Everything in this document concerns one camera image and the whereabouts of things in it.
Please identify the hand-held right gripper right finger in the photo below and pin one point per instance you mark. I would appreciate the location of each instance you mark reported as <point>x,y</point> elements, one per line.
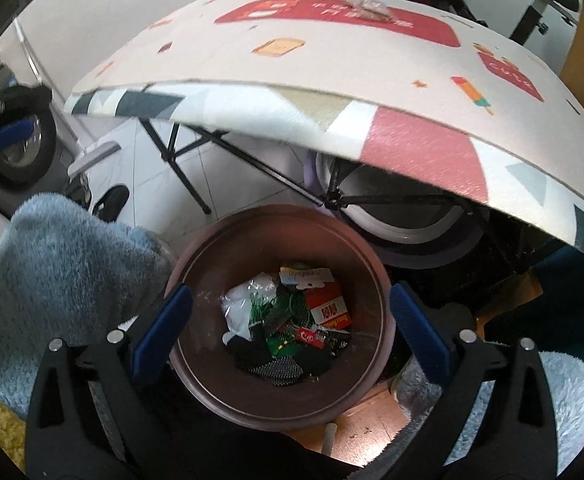
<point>422,330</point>

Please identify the yellow fluffy rug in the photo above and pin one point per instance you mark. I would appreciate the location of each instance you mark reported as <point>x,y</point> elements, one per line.
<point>1,430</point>

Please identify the brown round bin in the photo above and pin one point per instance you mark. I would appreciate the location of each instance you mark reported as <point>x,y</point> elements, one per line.
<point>211,270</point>

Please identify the black striped sock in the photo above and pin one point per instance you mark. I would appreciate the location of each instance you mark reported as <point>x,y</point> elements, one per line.
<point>252,355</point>

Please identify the white plastic bag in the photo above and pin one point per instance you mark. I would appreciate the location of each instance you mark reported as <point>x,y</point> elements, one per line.
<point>239,310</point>

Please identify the blue curtain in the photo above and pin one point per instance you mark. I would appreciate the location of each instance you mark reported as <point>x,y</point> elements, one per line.
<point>577,300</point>

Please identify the red cigarette box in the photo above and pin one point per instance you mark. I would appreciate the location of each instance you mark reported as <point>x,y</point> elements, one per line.
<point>329,307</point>

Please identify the green packet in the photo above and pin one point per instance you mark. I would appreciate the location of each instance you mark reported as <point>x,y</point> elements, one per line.
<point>277,345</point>

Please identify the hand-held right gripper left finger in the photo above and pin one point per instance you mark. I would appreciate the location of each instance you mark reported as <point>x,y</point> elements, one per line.
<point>164,330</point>

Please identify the clear plastic wrapper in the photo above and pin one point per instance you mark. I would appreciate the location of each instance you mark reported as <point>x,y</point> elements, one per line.
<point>367,5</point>

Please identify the white purple basin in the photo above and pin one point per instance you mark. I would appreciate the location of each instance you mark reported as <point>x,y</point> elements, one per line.
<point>397,230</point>

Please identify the black folding table frame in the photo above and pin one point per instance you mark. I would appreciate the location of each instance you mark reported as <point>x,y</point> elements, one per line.
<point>332,202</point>

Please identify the folding table with patterned cover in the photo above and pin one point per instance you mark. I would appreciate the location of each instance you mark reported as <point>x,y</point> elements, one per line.
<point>372,60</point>

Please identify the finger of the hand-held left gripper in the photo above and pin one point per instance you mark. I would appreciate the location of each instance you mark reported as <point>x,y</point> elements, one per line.
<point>24,99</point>
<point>6,136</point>

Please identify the white mop rod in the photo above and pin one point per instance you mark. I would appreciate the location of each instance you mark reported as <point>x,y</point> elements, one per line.
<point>94,157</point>

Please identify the black wheel with metal hub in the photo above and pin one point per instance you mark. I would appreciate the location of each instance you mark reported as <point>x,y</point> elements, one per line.
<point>19,157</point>

